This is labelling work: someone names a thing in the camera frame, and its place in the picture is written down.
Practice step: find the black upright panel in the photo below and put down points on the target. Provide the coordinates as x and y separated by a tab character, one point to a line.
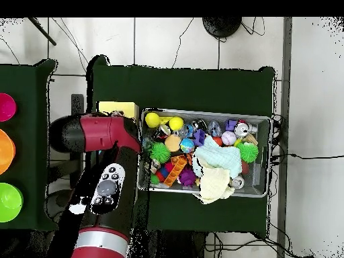
77	103

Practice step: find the dark green table cloth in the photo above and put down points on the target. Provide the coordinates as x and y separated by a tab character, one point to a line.
188	88

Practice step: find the grey stand foot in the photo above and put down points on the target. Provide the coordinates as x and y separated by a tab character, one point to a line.
57	199

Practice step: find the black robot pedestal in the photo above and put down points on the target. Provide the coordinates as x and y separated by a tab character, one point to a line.
174	247

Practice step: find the silver mesh bin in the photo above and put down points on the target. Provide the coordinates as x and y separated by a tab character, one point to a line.
255	188

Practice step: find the cream cloth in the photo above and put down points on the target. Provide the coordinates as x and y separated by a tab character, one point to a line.
215	185

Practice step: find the black round stand base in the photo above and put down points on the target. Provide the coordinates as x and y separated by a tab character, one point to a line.
221	27

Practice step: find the white baseball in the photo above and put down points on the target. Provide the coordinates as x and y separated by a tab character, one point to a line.
229	138

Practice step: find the dark green side-table cloth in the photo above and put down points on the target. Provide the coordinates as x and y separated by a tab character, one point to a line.
27	80

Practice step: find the pink bowl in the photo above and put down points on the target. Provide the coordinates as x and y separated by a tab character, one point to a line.
6	107

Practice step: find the silver red soda can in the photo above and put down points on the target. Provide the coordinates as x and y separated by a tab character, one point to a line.
242	129

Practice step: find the orange bowl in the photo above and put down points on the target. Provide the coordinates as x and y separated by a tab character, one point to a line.
5	151

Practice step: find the black rod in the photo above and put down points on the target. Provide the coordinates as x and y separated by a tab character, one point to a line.
43	32

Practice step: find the gold soda can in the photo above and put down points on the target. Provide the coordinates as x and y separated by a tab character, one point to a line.
237	182

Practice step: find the green bowl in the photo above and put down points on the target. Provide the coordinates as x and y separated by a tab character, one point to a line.
9	203

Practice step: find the purple spiky toy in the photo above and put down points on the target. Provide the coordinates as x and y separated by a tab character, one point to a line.
187	176

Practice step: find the mint green cloth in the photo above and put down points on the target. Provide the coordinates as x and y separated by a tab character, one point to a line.
223	158

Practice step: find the green spiky ball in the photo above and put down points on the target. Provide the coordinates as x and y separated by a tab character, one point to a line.
160	152
247	152

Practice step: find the yellow ball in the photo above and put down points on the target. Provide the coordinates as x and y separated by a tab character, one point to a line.
152	120
176	123

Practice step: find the wooden three-hole box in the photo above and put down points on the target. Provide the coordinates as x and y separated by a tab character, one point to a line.
129	107

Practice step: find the blue globe ball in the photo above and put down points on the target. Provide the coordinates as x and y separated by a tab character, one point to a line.
187	145

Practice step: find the orange building block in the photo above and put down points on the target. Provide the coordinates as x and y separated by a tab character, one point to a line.
176	170

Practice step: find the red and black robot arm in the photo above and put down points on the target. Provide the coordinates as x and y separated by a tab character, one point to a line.
102	133

